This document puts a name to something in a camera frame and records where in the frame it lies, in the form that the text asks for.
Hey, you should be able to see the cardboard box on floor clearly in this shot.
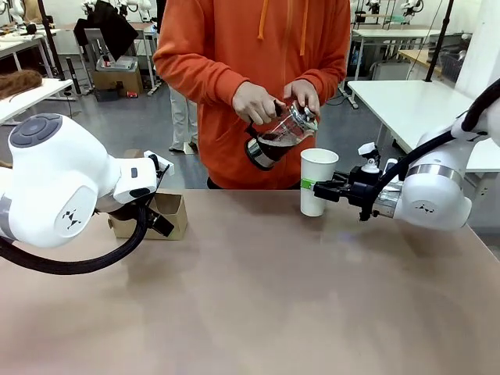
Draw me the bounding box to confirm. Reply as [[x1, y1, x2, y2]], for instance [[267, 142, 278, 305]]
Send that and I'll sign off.
[[92, 64, 144, 97]]

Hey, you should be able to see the large white table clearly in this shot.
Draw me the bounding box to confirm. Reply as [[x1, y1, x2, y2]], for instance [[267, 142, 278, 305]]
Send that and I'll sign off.
[[346, 80, 500, 173]]

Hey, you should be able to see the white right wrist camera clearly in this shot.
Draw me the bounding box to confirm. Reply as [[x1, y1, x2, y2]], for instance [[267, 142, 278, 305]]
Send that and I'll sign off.
[[358, 142, 400, 176]]

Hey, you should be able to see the black stand pole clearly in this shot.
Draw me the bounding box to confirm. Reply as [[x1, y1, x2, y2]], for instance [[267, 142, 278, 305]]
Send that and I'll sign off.
[[424, 0, 456, 83], [37, 0, 67, 81]]

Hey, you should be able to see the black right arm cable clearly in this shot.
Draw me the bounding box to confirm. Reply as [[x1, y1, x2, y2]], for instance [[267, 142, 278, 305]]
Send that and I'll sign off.
[[359, 77, 500, 222]]

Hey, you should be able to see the white paper cup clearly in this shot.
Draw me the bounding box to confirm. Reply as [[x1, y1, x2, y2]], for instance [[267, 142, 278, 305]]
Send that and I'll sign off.
[[299, 148, 340, 218]]

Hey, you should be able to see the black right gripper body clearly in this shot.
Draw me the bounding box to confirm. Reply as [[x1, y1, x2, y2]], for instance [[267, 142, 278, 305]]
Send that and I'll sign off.
[[339, 166, 386, 222]]

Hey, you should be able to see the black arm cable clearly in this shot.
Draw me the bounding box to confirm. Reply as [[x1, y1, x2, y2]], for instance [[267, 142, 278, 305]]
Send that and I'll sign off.
[[359, 77, 500, 222], [0, 202, 152, 276]]

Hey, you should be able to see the brown cardboard cup carrier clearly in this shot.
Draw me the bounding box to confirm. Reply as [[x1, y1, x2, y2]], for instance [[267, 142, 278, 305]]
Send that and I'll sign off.
[[108, 188, 188, 241]]

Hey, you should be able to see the glass french press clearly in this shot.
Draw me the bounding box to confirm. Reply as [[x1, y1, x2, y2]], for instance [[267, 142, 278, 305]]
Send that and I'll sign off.
[[244, 99, 320, 172]]

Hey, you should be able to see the black cloth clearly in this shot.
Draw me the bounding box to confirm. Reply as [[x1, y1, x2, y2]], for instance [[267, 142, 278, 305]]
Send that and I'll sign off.
[[73, 0, 140, 62]]

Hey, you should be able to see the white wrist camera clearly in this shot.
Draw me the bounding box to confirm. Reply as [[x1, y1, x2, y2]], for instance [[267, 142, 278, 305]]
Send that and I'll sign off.
[[358, 142, 400, 176], [143, 150, 173, 180]]

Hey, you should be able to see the person in white clothes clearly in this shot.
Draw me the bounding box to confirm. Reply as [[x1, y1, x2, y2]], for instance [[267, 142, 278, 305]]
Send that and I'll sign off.
[[168, 84, 199, 154]]

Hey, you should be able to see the brown furry object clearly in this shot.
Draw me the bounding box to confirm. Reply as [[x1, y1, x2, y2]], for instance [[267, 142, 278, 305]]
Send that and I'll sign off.
[[0, 69, 43, 101]]

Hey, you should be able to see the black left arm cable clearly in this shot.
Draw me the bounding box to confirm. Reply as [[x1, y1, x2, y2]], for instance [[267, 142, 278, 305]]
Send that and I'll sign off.
[[0, 202, 152, 276]]

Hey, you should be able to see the person's left hand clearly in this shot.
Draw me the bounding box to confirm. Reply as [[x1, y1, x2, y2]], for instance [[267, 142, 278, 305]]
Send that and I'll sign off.
[[284, 79, 321, 118]]

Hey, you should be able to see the grey storage bin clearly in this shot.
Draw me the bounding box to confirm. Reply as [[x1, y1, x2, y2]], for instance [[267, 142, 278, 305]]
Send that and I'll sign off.
[[95, 55, 139, 72]]

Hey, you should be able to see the white background desk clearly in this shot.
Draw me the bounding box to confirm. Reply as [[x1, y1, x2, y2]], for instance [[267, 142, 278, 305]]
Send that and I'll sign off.
[[351, 27, 442, 79]]

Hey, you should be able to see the person's right hand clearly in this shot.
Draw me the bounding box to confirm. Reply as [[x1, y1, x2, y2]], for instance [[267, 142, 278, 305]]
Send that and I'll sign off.
[[231, 80, 280, 126]]

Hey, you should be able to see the person in orange hoodie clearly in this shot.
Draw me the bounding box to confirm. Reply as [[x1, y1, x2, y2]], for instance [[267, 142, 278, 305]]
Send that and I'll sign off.
[[152, 0, 352, 191]]

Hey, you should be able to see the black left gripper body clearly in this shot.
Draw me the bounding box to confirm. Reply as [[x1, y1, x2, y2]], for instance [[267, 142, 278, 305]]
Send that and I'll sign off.
[[147, 212, 175, 238]]

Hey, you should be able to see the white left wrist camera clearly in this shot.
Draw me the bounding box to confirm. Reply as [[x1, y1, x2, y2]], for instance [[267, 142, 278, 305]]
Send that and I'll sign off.
[[143, 150, 173, 180]]

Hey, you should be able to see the white table with brown fur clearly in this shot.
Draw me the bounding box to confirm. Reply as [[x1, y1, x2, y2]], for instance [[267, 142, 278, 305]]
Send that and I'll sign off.
[[0, 77, 74, 126]]

